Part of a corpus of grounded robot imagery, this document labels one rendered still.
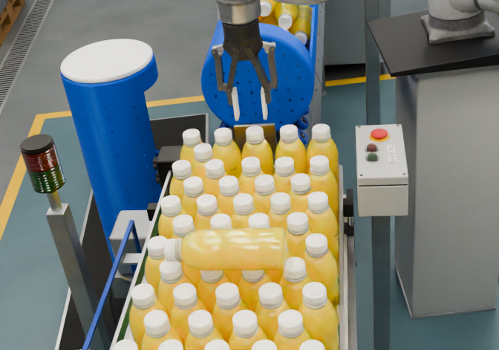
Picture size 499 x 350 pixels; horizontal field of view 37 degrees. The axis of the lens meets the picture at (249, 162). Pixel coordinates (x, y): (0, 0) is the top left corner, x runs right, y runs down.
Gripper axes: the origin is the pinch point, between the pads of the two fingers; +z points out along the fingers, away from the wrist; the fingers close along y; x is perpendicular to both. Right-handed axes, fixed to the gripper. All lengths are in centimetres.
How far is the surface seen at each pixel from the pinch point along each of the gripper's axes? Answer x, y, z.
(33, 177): 29.1, 38.6, -2.8
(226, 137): 1.6, 6.0, 7.0
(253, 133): 1.1, -0.2, 6.6
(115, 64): -51, 46, 14
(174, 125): -164, 64, 102
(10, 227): -105, 131, 117
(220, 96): -23.1, 11.0, 10.2
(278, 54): -23.1, -4.6, -0.5
